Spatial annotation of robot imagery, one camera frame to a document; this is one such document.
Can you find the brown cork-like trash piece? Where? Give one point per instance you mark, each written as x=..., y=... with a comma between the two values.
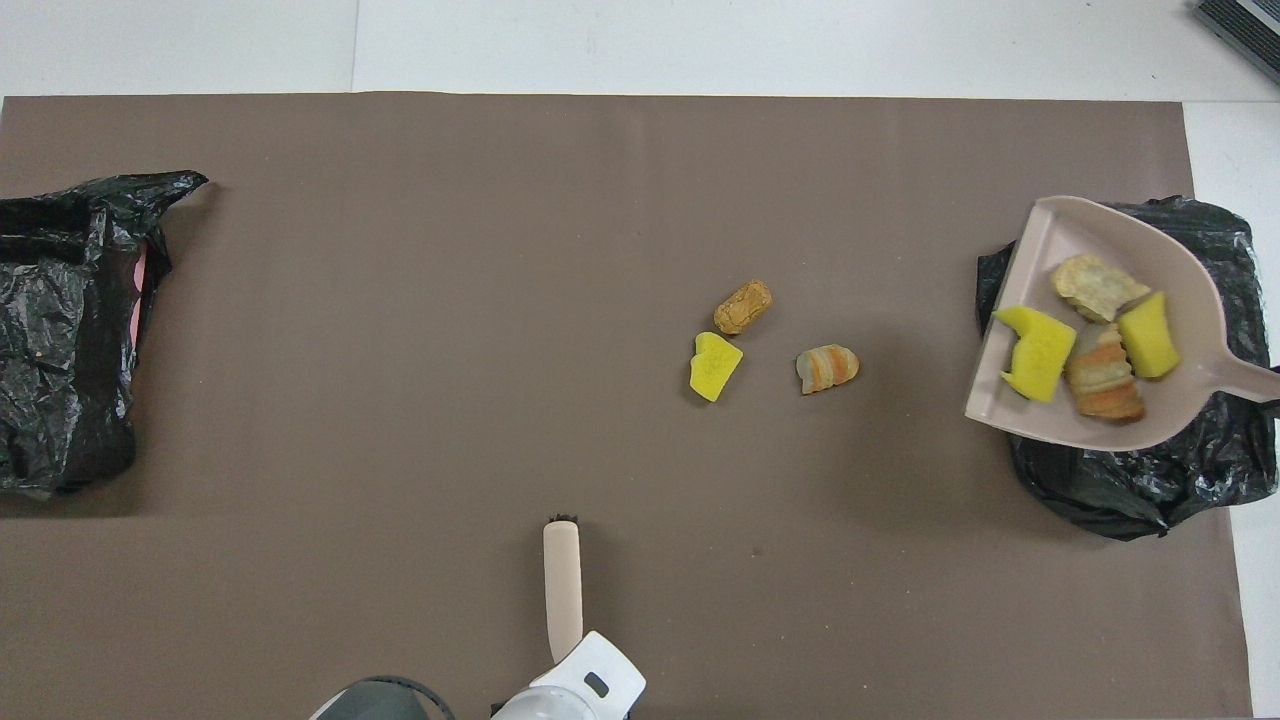
x=743, y=307

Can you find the orange striped foam piece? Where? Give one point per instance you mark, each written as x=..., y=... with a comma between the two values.
x=1105, y=380
x=828, y=368

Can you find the beige hand brush black bristles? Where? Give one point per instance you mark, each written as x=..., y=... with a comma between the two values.
x=562, y=590

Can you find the notched yellow sponge piece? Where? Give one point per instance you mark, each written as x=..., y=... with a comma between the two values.
x=1040, y=350

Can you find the beige plastic dustpan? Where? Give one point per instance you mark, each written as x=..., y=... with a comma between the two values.
x=1070, y=235

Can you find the pale trash piece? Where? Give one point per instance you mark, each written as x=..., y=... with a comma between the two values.
x=1095, y=285

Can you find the small yellow sponge piece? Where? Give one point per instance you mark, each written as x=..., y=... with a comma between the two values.
x=1148, y=338

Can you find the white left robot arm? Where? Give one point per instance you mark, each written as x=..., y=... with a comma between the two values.
x=585, y=690

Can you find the black plastic trash bag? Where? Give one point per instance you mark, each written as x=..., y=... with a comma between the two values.
x=60, y=300
x=1120, y=490

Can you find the pink plastic bin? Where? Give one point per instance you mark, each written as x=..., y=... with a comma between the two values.
x=141, y=295

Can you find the brown paper table mat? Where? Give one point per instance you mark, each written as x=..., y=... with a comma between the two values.
x=400, y=250

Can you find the dark grey ribbed device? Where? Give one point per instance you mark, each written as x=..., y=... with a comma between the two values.
x=1245, y=25

